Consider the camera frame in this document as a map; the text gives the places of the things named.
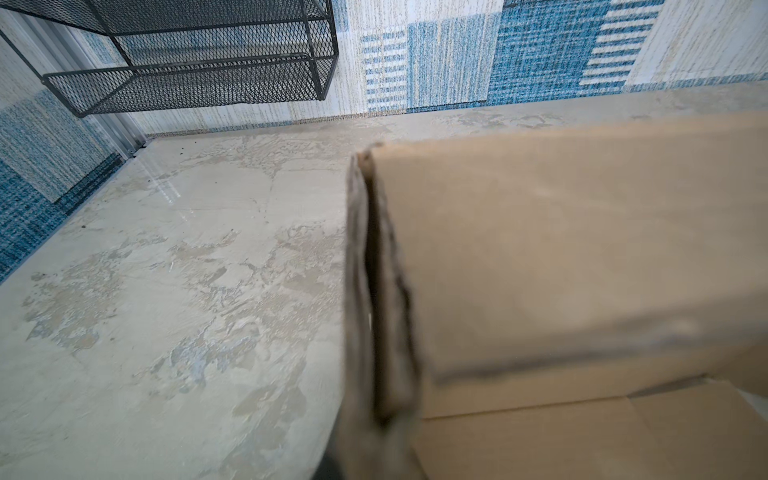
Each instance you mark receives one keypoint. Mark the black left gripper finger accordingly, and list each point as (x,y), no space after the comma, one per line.
(328,469)

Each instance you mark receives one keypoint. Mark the brown cardboard box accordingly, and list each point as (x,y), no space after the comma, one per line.
(573,303)

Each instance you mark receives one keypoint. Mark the black wire mesh shelf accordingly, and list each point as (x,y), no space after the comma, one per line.
(194,54)

